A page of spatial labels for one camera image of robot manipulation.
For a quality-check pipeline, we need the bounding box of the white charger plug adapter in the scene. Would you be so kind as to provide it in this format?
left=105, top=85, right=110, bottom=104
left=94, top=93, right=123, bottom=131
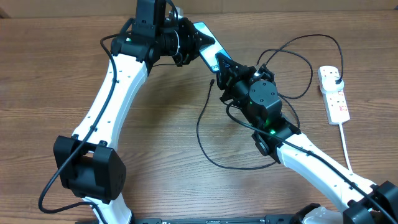
left=320, top=77, right=345, bottom=94

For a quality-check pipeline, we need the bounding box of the black charger cable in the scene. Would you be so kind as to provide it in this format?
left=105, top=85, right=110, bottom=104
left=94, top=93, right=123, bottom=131
left=195, top=34, right=345, bottom=171

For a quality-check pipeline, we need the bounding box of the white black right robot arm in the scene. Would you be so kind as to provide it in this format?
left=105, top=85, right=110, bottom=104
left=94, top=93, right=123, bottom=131
left=215, top=53, right=397, bottom=223

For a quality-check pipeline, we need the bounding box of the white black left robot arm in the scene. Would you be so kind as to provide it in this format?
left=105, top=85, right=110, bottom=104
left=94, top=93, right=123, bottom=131
left=53, top=1, right=216, bottom=223

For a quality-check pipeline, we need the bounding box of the white power strip cord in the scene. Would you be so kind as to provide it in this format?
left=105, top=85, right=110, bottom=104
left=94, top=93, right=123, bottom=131
left=338, top=122, right=354, bottom=172

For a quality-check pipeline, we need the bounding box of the white power strip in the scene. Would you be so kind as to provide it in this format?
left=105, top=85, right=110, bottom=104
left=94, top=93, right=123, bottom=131
left=317, top=65, right=350, bottom=125

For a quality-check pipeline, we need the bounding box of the blue Samsung Galaxy smartphone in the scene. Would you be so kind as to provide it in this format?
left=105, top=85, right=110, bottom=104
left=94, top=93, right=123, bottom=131
left=193, top=22, right=231, bottom=73

